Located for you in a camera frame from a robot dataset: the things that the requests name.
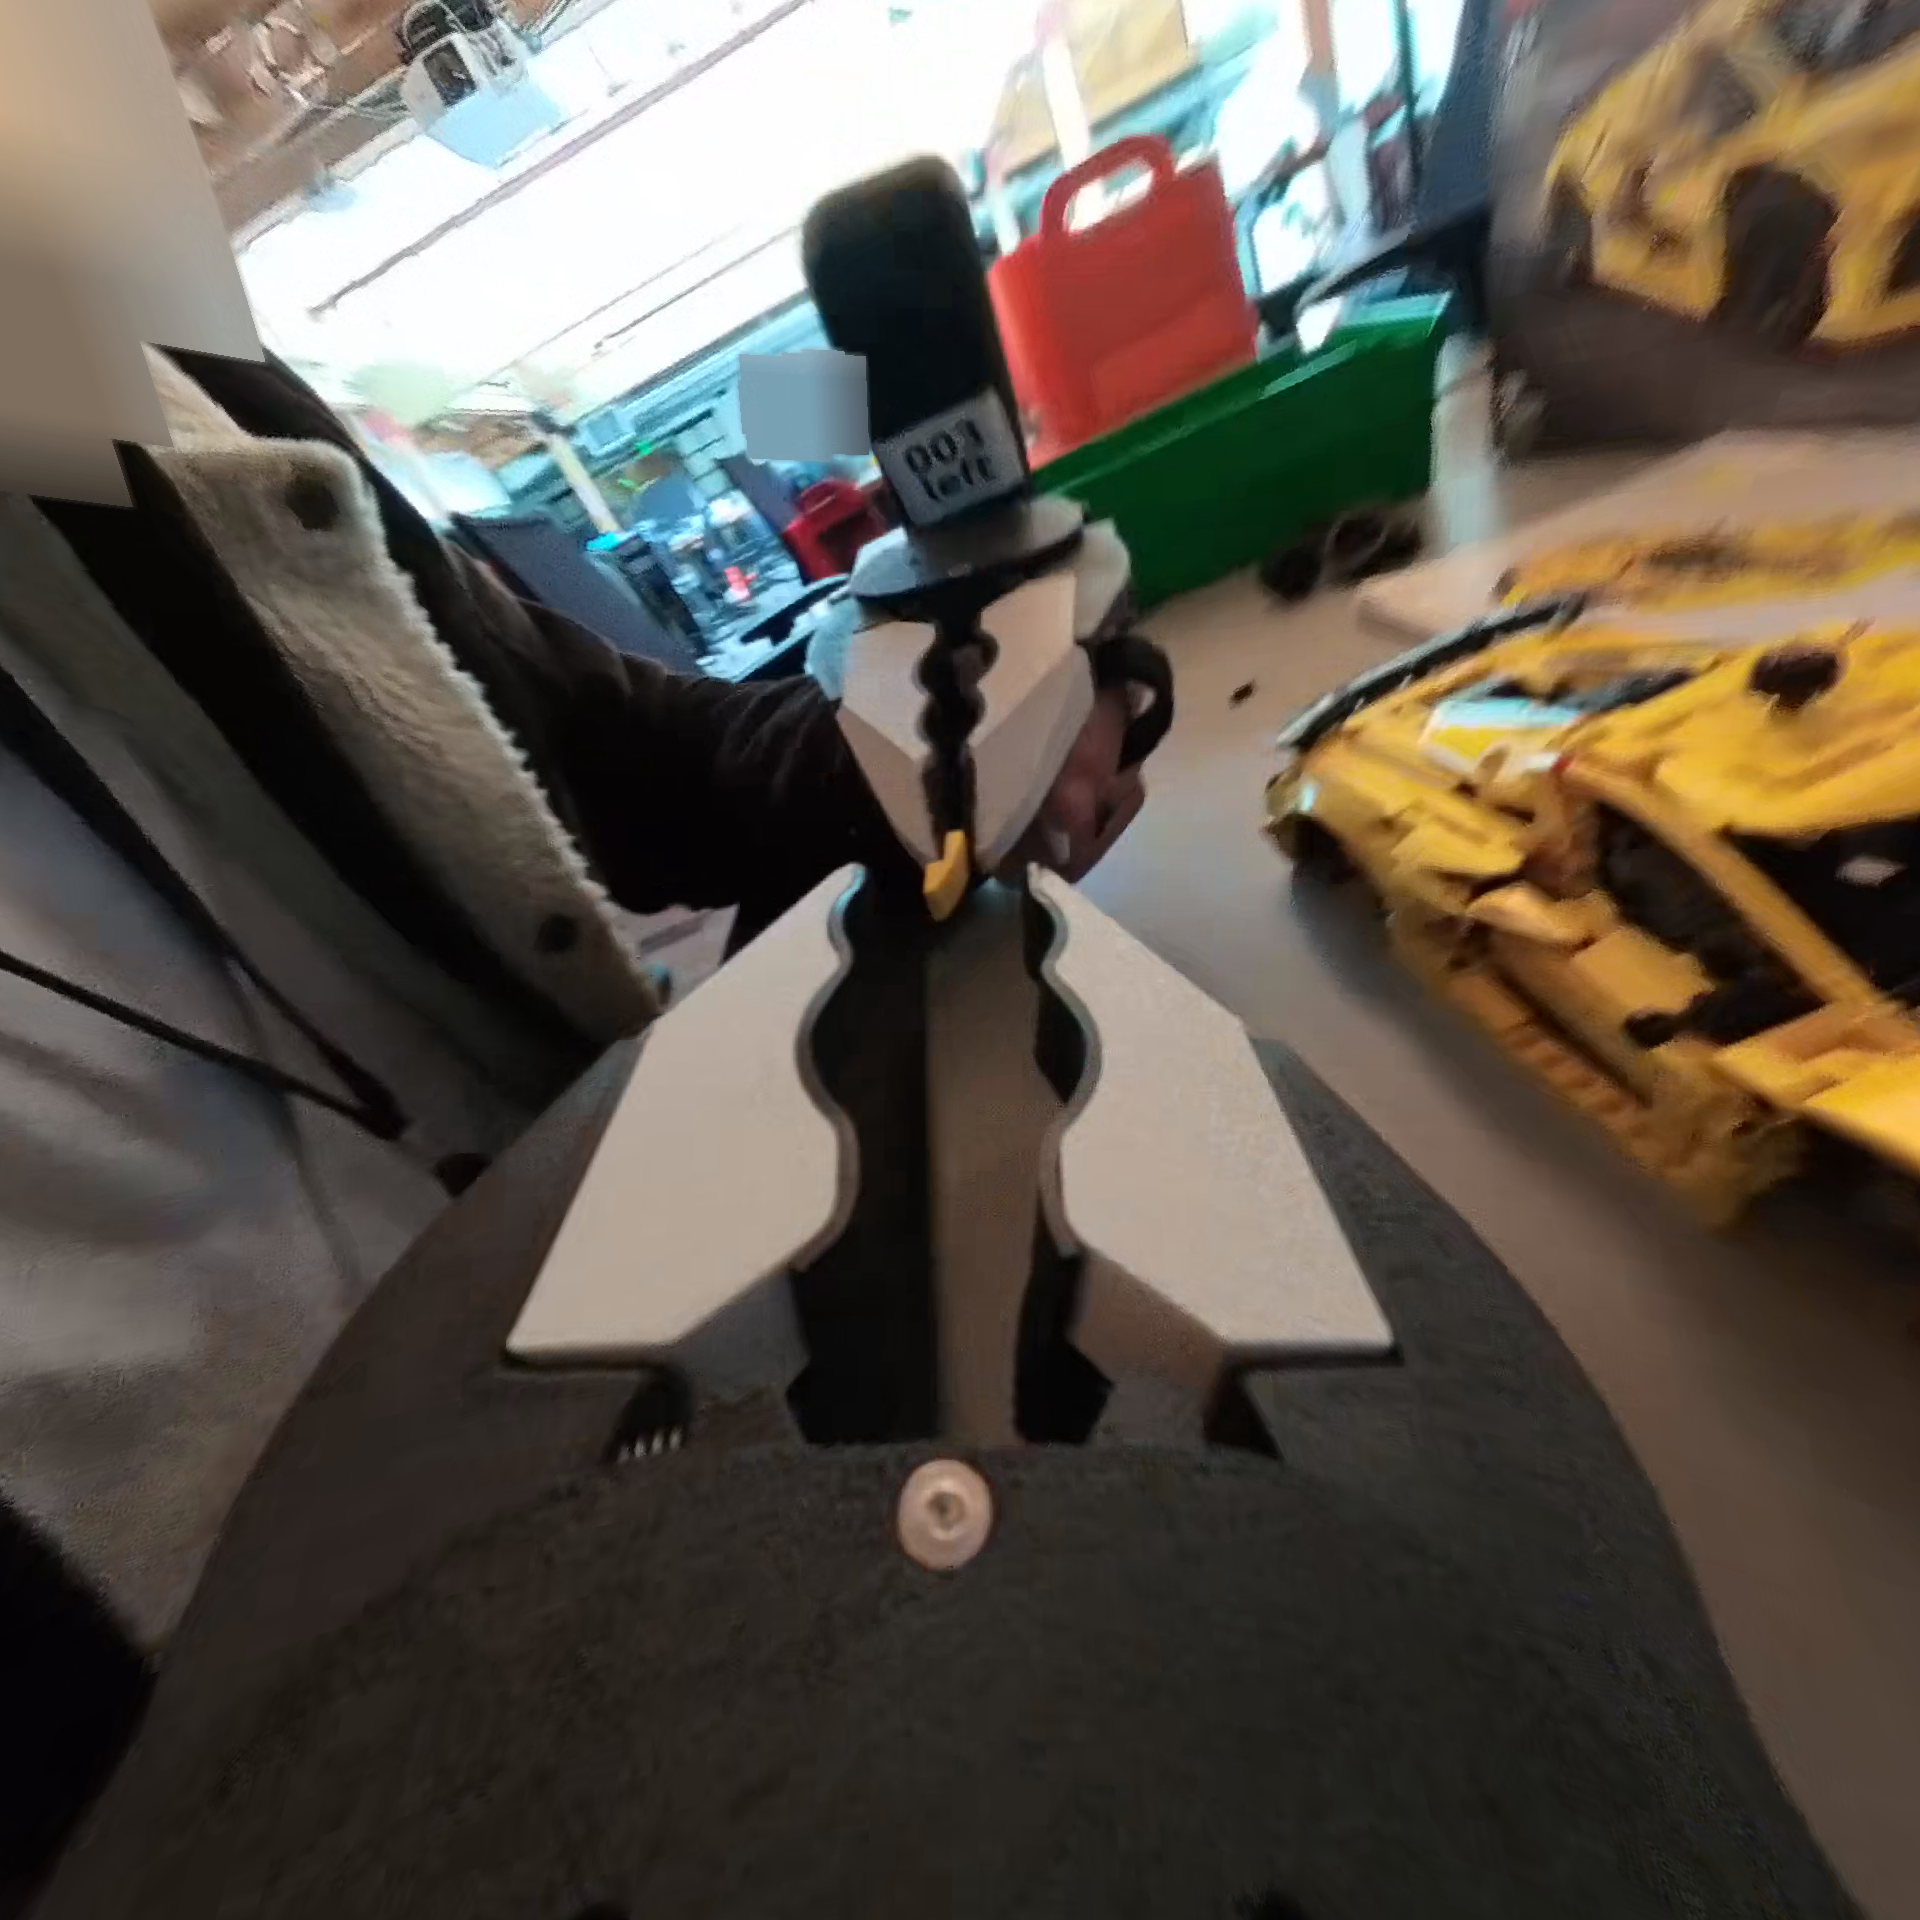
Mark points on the small yellow toy brick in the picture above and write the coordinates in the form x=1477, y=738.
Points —
x=947, y=881

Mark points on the dark office chair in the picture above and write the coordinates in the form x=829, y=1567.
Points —
x=556, y=578

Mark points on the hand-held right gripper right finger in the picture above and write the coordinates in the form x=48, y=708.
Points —
x=1215, y=1184

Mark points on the green plastic bin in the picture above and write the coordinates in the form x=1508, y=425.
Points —
x=1273, y=465

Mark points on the red chair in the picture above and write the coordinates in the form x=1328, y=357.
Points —
x=833, y=521

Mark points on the toy car set box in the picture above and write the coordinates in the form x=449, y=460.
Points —
x=1723, y=194

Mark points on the grey desk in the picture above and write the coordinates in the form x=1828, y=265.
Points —
x=1649, y=1427

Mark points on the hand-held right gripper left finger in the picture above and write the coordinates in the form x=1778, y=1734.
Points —
x=675, y=1184

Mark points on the grey shirt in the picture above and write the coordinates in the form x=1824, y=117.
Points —
x=149, y=1200

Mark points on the brown fleece-lined jacket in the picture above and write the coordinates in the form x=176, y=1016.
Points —
x=375, y=646

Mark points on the large car print booklet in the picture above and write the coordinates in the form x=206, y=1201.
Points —
x=1440, y=600

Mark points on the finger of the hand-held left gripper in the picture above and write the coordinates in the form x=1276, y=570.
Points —
x=1034, y=720
x=885, y=720

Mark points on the yellow toy brick car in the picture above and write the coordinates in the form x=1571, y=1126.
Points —
x=1499, y=902

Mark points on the person's left hand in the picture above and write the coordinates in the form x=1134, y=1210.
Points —
x=1095, y=801

